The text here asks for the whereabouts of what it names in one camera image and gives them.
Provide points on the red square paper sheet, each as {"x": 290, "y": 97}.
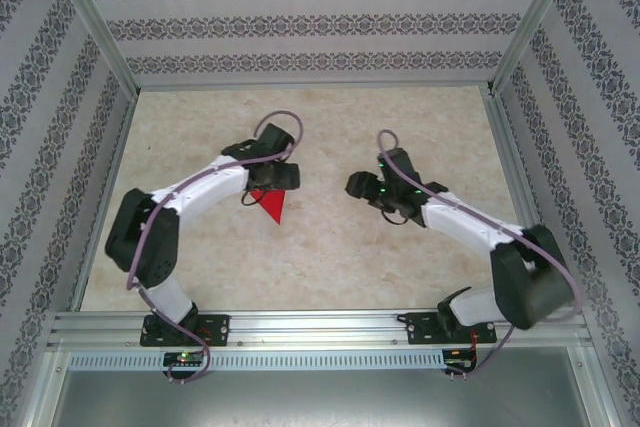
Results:
{"x": 274, "y": 204}

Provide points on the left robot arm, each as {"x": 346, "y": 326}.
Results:
{"x": 145, "y": 247}

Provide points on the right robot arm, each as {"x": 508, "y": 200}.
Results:
{"x": 530, "y": 287}

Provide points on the grey metal sheet panel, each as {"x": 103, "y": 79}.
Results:
{"x": 320, "y": 397}

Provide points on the small controller board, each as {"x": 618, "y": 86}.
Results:
{"x": 457, "y": 358}
{"x": 185, "y": 358}

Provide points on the aluminium frame cross beam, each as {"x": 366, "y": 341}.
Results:
{"x": 310, "y": 84}

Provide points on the aluminium table side rail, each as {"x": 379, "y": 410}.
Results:
{"x": 111, "y": 172}
{"x": 507, "y": 147}

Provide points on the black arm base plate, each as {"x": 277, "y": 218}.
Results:
{"x": 422, "y": 329}
{"x": 217, "y": 329}

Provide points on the aluminium mounting rail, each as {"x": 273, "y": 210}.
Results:
{"x": 320, "y": 329}

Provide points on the slanted aluminium frame post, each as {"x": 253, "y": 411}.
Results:
{"x": 531, "y": 22}
{"x": 102, "y": 32}

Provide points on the short aluminium frame strut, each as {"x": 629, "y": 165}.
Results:
{"x": 42, "y": 387}
{"x": 597, "y": 387}

